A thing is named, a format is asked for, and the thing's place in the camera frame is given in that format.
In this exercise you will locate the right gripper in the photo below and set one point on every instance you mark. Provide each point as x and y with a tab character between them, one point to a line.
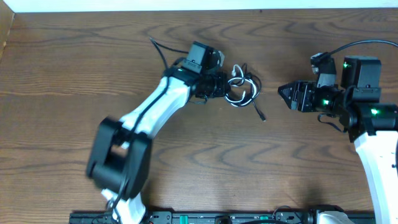
296	97

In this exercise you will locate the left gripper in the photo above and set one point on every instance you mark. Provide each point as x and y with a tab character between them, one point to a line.
222	84

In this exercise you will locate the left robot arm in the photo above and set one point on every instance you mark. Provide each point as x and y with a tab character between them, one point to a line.
120	157

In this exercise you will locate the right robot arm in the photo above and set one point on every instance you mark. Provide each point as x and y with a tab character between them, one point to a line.
370	124

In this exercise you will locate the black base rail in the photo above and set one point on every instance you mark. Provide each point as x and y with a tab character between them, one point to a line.
189	218

